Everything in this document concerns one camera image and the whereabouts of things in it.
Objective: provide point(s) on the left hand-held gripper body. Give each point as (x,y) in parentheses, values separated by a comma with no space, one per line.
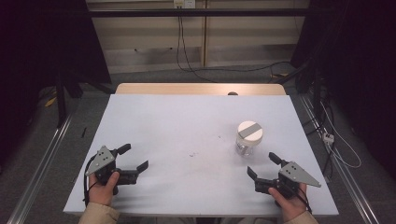
(101,159)

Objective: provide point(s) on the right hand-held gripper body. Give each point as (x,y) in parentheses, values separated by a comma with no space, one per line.
(295,174)

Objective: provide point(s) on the clear jar with white lid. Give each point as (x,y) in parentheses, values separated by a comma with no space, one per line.
(250,132)

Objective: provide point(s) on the person's right hand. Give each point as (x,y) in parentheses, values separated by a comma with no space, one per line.
(292,207)

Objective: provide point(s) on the person's left hand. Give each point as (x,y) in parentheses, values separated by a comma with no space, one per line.
(101,194)

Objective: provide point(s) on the small black floor object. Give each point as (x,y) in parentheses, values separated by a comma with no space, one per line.
(83,132)

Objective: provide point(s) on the white power strip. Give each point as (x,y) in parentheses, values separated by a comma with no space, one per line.
(328,137)

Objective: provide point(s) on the white table cover board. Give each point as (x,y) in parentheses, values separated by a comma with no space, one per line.
(174,130)

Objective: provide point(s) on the black metal stand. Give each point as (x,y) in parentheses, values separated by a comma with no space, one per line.
(61,102)

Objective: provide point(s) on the yellow tape piece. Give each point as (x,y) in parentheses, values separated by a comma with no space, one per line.
(50,101)

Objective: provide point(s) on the black stand leg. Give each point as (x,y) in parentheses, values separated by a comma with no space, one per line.
(292,73)

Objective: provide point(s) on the wooden table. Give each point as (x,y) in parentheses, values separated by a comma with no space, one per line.
(186,88)

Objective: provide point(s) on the black curtain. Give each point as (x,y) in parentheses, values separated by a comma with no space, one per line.
(358,62)
(37,46)

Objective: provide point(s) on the black horizontal bar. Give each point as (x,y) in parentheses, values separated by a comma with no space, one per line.
(218,12)

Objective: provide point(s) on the aluminium floor rail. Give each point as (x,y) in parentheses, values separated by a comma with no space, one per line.
(37,177)
(351,186)

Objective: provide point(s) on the white wall socket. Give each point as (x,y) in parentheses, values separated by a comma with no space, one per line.
(184,3)

